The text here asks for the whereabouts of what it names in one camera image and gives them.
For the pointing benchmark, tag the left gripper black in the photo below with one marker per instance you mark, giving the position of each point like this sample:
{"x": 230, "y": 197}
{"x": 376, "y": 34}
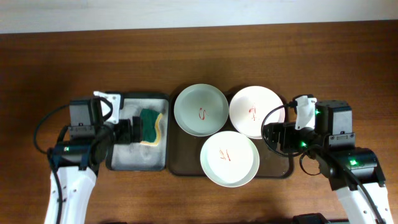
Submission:
{"x": 124, "y": 128}

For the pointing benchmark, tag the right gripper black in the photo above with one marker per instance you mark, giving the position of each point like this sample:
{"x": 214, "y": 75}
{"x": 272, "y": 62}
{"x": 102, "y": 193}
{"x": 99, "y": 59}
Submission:
{"x": 287, "y": 129}

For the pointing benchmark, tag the green yellow sponge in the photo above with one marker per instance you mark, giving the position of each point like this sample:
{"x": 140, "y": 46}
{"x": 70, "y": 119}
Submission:
{"x": 151, "y": 134}

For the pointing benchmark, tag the white plate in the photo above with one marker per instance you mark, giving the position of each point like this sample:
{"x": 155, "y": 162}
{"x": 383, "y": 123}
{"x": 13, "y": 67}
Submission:
{"x": 229, "y": 159}

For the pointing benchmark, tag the pale green plate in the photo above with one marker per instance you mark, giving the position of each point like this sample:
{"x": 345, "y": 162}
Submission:
{"x": 201, "y": 110}

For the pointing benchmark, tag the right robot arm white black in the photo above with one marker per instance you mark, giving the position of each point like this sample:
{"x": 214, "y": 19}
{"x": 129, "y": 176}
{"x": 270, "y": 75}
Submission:
{"x": 354, "y": 173}

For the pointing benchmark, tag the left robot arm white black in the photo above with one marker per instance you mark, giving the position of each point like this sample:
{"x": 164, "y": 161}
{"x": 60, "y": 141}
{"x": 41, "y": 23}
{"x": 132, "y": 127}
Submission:
{"x": 81, "y": 147}

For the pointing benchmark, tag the small grey soapy tray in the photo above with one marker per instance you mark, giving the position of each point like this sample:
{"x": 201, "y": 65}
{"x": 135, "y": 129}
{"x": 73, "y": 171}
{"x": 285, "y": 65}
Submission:
{"x": 136, "y": 156}

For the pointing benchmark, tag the large brown tray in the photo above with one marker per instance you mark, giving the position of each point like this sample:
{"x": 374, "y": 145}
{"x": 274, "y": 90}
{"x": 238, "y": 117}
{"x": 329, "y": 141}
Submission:
{"x": 183, "y": 156}

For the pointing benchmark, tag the pink plate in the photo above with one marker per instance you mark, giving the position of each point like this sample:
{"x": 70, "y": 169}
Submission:
{"x": 249, "y": 107}

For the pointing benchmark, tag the dark object at bottom edge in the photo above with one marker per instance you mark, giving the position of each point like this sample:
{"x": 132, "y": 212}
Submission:
{"x": 311, "y": 218}

